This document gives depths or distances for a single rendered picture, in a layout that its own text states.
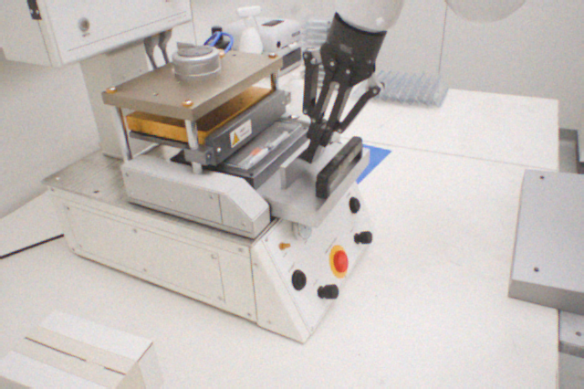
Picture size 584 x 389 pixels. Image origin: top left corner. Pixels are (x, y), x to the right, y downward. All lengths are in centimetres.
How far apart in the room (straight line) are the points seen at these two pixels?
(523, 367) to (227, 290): 47
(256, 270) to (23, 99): 78
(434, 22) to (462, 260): 234
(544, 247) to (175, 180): 66
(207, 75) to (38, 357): 49
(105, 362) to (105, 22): 53
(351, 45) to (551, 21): 253
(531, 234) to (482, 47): 225
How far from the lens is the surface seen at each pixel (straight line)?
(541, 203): 113
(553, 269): 96
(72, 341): 79
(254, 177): 76
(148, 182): 81
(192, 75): 83
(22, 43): 89
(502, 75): 324
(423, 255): 100
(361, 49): 68
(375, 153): 135
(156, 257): 90
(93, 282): 102
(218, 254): 79
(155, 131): 84
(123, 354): 74
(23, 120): 134
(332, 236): 90
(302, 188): 77
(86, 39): 87
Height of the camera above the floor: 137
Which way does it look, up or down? 32 degrees down
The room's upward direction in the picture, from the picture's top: 3 degrees counter-clockwise
